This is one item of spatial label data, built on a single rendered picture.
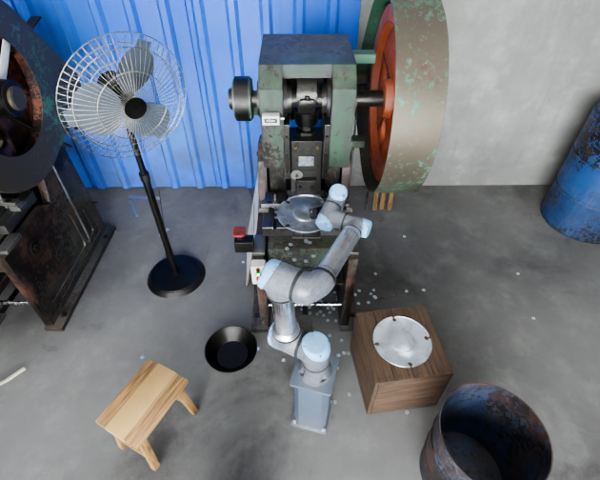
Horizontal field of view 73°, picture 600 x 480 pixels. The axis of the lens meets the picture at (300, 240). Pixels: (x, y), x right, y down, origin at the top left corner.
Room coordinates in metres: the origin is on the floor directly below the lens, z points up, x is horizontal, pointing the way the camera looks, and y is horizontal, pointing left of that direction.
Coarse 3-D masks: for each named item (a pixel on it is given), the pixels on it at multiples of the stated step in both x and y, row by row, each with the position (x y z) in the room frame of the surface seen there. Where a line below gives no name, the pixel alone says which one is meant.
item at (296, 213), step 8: (288, 200) 1.68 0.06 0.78; (296, 200) 1.68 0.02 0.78; (304, 200) 1.68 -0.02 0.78; (312, 200) 1.68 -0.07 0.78; (320, 200) 1.68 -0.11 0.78; (280, 208) 1.61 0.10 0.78; (288, 208) 1.61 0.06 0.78; (296, 208) 1.61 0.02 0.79; (304, 208) 1.61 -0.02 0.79; (312, 208) 1.61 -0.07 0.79; (280, 216) 1.55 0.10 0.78; (288, 216) 1.55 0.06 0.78; (296, 216) 1.54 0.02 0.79; (304, 216) 1.54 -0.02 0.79; (296, 224) 1.49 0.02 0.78; (304, 224) 1.49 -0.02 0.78; (312, 224) 1.49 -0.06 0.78
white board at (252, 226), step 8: (256, 184) 2.18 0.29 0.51; (256, 192) 2.09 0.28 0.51; (256, 200) 2.01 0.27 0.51; (256, 208) 1.94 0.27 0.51; (256, 216) 1.86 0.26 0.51; (256, 224) 1.79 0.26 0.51; (248, 232) 2.19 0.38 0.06; (248, 256) 1.92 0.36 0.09; (248, 264) 1.84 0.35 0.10; (248, 272) 1.76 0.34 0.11; (248, 280) 1.74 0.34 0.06
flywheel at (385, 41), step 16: (384, 16) 1.89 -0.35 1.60; (384, 32) 1.92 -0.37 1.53; (384, 48) 1.96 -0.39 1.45; (384, 64) 1.92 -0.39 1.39; (384, 80) 1.72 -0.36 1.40; (384, 96) 1.67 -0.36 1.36; (368, 112) 1.98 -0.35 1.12; (384, 112) 1.64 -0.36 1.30; (368, 128) 1.93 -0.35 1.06; (384, 128) 1.78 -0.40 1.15; (384, 144) 1.67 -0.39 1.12; (384, 160) 1.62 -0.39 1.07
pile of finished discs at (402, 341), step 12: (384, 324) 1.20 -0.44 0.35; (396, 324) 1.20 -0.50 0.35; (408, 324) 1.20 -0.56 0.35; (372, 336) 1.12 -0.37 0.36; (384, 336) 1.12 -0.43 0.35; (396, 336) 1.12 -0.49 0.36; (408, 336) 1.12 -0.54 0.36; (420, 336) 1.13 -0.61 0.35; (384, 348) 1.06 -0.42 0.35; (396, 348) 1.06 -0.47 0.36; (408, 348) 1.06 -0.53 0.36; (420, 348) 1.06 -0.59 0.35; (396, 360) 0.99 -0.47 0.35; (408, 360) 0.99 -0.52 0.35; (420, 360) 0.99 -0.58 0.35
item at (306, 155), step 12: (300, 132) 1.66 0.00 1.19; (312, 132) 1.67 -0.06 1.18; (300, 144) 1.61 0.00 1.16; (312, 144) 1.62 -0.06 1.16; (300, 156) 1.61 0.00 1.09; (312, 156) 1.62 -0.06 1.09; (300, 168) 1.61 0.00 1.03; (312, 168) 1.62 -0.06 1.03; (300, 180) 1.59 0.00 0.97; (312, 180) 1.59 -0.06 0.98; (300, 192) 1.58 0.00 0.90; (312, 192) 1.59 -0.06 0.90
